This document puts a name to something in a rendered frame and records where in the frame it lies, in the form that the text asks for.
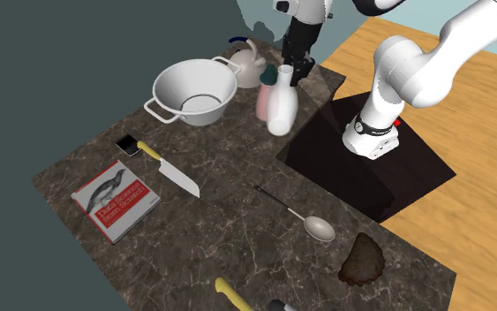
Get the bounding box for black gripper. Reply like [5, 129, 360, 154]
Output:
[281, 17, 324, 87]

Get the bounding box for white vase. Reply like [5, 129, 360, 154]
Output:
[266, 64, 299, 138]

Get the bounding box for pink bottle with teal cap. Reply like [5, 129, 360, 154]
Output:
[255, 63, 280, 123]

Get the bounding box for dark robot stand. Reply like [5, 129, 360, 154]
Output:
[275, 91, 457, 224]

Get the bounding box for small black phone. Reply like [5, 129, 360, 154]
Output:
[115, 133, 143, 158]

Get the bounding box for brown lumpy rock shape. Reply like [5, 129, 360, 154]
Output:
[337, 231, 388, 288]

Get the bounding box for red and white book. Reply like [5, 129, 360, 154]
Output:
[70, 159, 162, 246]

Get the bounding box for black and silver utensil tip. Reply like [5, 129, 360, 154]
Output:
[267, 299, 299, 311]

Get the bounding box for beige kettle with blue handle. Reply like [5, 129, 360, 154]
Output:
[228, 36, 269, 90]

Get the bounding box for white pot with two handles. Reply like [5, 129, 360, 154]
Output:
[143, 56, 243, 127]

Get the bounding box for yellow-handled kitchen knife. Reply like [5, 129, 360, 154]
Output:
[136, 140, 201, 200]

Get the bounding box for black-handled silver spoon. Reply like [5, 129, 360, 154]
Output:
[253, 185, 337, 243]

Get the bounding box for yellow tool handle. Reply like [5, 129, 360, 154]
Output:
[214, 277, 256, 311]

